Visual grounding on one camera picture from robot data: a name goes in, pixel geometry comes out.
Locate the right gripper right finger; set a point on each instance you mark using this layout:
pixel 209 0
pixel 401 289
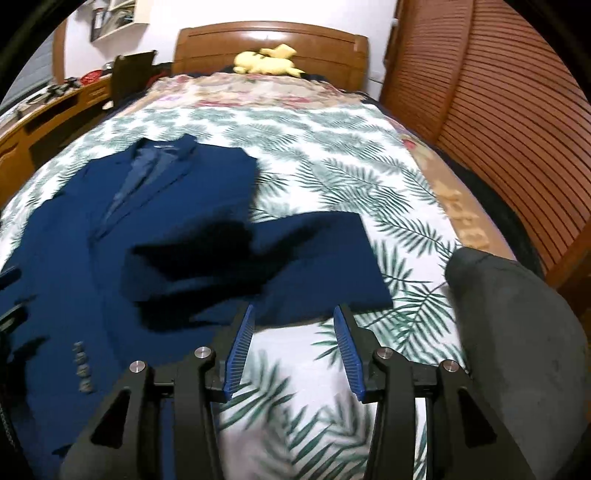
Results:
pixel 466 439

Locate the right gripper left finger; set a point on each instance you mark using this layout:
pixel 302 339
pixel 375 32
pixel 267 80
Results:
pixel 123 438

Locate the navy blue suit jacket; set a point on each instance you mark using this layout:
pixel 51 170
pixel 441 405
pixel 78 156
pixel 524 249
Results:
pixel 145 255

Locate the palm leaf print duvet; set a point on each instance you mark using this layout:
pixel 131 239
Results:
pixel 293 416

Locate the grey fabric cushion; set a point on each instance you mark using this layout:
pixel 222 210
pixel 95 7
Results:
pixel 529 357

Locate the wooden louvered wardrobe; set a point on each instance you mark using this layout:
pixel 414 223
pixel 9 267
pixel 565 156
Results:
pixel 475 79

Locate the wooden headboard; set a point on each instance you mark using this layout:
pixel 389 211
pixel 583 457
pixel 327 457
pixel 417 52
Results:
pixel 340 57

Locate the floral blanket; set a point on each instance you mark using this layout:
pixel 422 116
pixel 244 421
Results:
pixel 233 90

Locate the yellow plush toy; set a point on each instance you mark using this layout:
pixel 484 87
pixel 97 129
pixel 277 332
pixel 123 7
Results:
pixel 276 62

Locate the wooden desk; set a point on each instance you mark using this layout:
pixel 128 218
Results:
pixel 30 142

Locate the dark wooden chair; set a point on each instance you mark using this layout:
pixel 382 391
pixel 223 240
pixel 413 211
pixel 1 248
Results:
pixel 129 76

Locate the red basket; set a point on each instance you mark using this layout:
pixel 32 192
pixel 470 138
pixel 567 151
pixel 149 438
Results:
pixel 90 77

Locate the white wall shelf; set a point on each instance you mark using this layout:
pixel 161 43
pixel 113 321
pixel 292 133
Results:
pixel 118 16

